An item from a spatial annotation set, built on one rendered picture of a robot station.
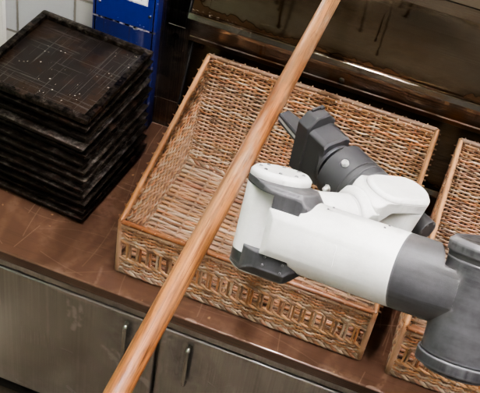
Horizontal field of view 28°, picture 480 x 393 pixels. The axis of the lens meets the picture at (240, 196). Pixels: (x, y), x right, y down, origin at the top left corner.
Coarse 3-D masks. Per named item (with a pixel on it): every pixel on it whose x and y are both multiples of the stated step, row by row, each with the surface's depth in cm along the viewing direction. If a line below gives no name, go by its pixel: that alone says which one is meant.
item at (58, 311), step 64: (0, 192) 219; (128, 192) 225; (0, 256) 208; (64, 256) 208; (0, 320) 225; (64, 320) 216; (128, 320) 208; (192, 320) 200; (384, 320) 208; (0, 384) 251; (64, 384) 232; (192, 384) 215; (256, 384) 207; (320, 384) 201; (384, 384) 195
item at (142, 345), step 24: (336, 0) 179; (312, 24) 172; (312, 48) 168; (288, 72) 161; (288, 96) 158; (264, 120) 151; (240, 168) 142; (216, 192) 139; (216, 216) 135; (192, 240) 131; (192, 264) 128; (168, 288) 124; (168, 312) 122; (144, 336) 118; (144, 360) 116; (120, 384) 113
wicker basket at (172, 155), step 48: (192, 96) 216; (240, 96) 224; (336, 96) 217; (192, 144) 232; (240, 144) 229; (288, 144) 225; (384, 144) 218; (432, 144) 211; (144, 192) 206; (192, 192) 227; (240, 192) 228; (144, 240) 198; (192, 288) 202; (288, 288) 192; (336, 336) 197
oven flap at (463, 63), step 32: (224, 0) 214; (256, 0) 212; (288, 0) 210; (320, 0) 208; (352, 0) 206; (384, 0) 205; (256, 32) 213; (288, 32) 212; (352, 32) 209; (384, 32) 207; (416, 32) 205; (448, 32) 203; (352, 64) 209; (384, 64) 209; (416, 64) 207; (448, 64) 206; (448, 96) 206
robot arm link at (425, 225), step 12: (360, 168) 141; (372, 168) 142; (348, 180) 141; (336, 192) 142; (396, 216) 137; (408, 216) 137; (420, 216) 138; (408, 228) 138; (420, 228) 142; (432, 228) 144
